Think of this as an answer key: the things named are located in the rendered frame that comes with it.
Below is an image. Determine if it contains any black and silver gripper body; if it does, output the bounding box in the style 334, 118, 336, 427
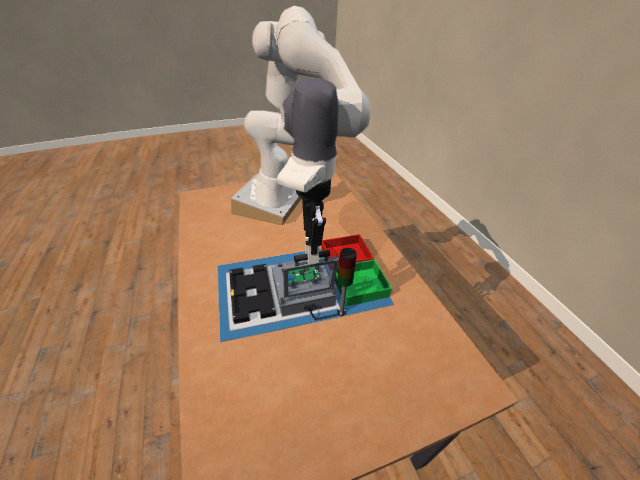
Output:
296, 179, 331, 218

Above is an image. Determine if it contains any red open-top bin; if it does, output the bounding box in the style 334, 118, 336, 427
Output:
321, 234, 374, 263

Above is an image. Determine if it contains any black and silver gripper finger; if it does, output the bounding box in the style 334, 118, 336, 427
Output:
305, 204, 326, 264
302, 198, 308, 254

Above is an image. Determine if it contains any green bin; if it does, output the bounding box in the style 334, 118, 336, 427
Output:
345, 259, 392, 307

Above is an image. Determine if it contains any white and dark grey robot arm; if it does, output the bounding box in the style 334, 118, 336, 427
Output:
244, 6, 370, 208

